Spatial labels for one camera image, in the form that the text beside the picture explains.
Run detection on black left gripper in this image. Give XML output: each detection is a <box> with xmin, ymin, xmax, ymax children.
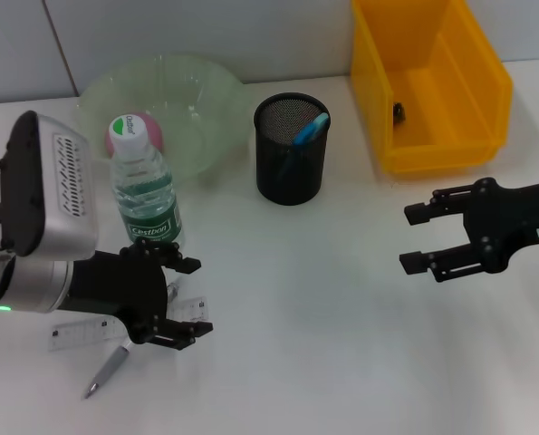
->
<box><xmin>58</xmin><ymin>238</ymin><xmax>215</xmax><ymax>353</ymax></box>

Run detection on pink peach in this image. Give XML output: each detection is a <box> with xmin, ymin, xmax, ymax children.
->
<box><xmin>104</xmin><ymin>112</ymin><xmax>165</xmax><ymax>155</ymax></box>

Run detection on green glass fruit plate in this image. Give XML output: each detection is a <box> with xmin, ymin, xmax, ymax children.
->
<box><xmin>72</xmin><ymin>53</ymin><xmax>251</xmax><ymax>182</ymax></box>

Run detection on blue scissors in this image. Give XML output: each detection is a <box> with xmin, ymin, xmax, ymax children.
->
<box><xmin>275</xmin><ymin>112</ymin><xmax>332</xmax><ymax>182</ymax></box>

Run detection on yellow plastic bin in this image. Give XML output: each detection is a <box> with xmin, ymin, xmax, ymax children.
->
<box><xmin>350</xmin><ymin>0</ymin><xmax>514</xmax><ymax>176</ymax></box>

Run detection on grey mechanical pen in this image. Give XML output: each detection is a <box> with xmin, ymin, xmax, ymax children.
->
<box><xmin>83</xmin><ymin>278</ymin><xmax>183</xmax><ymax>400</ymax></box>

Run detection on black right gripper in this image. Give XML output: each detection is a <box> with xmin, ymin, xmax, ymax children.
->
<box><xmin>399</xmin><ymin>177</ymin><xmax>539</xmax><ymax>285</ymax></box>

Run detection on black mesh pen holder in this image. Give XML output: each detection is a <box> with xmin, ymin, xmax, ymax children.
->
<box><xmin>253</xmin><ymin>92</ymin><xmax>332</xmax><ymax>206</ymax></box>

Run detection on clear plastic ruler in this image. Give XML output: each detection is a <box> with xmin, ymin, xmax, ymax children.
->
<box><xmin>47</xmin><ymin>296</ymin><xmax>209</xmax><ymax>353</ymax></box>

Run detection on clear plastic water bottle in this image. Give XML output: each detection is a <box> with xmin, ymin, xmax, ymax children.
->
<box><xmin>108</xmin><ymin>113</ymin><xmax>185</xmax><ymax>253</ymax></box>

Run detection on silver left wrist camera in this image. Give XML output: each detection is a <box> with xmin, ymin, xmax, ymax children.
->
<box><xmin>0</xmin><ymin>111</ymin><xmax>101</xmax><ymax>262</ymax></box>

